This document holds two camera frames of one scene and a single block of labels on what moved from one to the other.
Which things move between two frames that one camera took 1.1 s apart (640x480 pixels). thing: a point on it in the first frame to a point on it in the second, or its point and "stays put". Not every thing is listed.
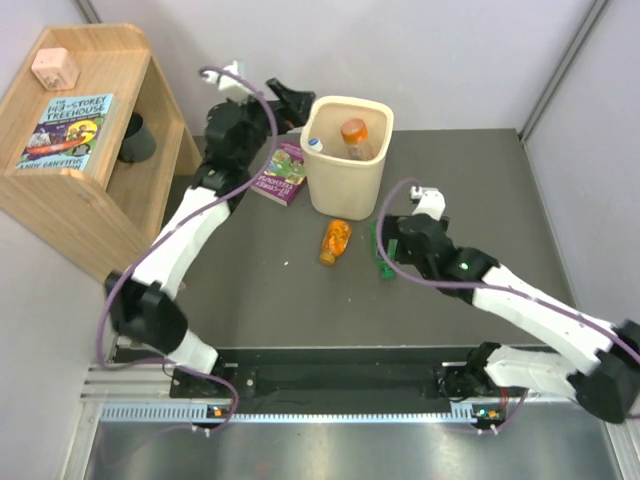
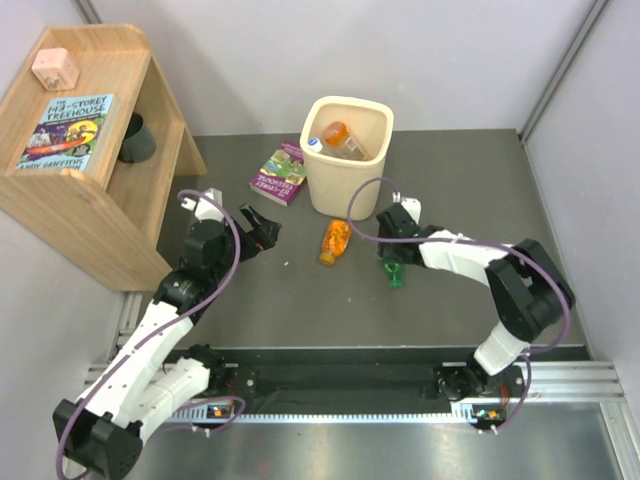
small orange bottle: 336,240 stays put
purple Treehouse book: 284,174 stays put
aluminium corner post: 562,70 stays put
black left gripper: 292,110 to 263,237
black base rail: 388,373 stays put
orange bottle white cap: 355,136 to 336,134
